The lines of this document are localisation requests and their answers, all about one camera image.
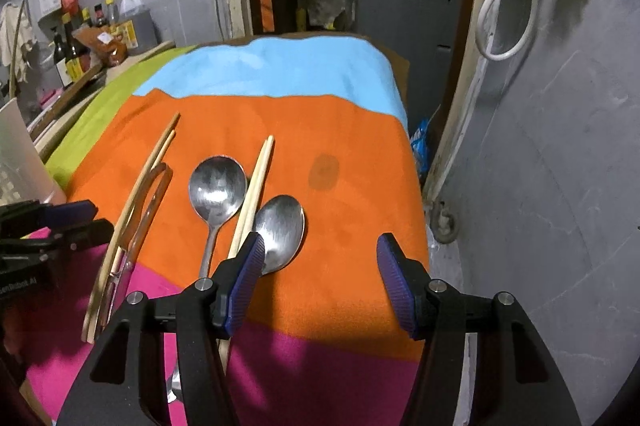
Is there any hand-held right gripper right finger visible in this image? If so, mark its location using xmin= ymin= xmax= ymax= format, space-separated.
xmin=376 ymin=233 xmax=583 ymax=426

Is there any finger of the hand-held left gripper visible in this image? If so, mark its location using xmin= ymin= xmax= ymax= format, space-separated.
xmin=30 ymin=219 xmax=115 ymax=257
xmin=32 ymin=200 xmax=97 ymax=229

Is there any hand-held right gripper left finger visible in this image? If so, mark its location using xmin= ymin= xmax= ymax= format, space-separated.
xmin=57 ymin=231 xmax=267 ymax=426

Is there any white plastic utensil holder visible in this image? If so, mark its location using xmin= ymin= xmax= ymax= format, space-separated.
xmin=0 ymin=99 xmax=68 ymax=207

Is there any oval metal spoon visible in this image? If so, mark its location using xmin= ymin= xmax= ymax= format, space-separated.
xmin=252 ymin=195 xmax=306 ymax=276

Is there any round metal spoon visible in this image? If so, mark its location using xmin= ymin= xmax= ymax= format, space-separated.
xmin=167 ymin=155 xmax=248 ymax=404

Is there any blue plastic bag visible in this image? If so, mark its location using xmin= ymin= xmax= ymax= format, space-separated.
xmin=410 ymin=106 xmax=441 ymax=177

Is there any multicolour striped blanket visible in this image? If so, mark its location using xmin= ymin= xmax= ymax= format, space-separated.
xmin=25 ymin=35 xmax=433 ymax=426

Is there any wooden plank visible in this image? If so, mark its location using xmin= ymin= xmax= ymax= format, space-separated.
xmin=30 ymin=40 xmax=176 ymax=142

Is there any brown spice packet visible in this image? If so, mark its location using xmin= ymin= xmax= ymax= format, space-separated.
xmin=75 ymin=26 xmax=128 ymax=67

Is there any wooden stick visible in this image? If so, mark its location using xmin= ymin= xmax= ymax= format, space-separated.
xmin=6 ymin=11 xmax=23 ymax=100

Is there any hanging white dish cloth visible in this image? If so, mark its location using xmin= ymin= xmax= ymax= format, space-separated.
xmin=0 ymin=1 xmax=36 ymax=82

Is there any plastic cooking oil jug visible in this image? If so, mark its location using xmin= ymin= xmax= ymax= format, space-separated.
xmin=117 ymin=0 xmax=158 ymax=52

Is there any grey metal cabinet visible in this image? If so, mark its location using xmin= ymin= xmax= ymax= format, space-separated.
xmin=357 ymin=0 xmax=463 ymax=117

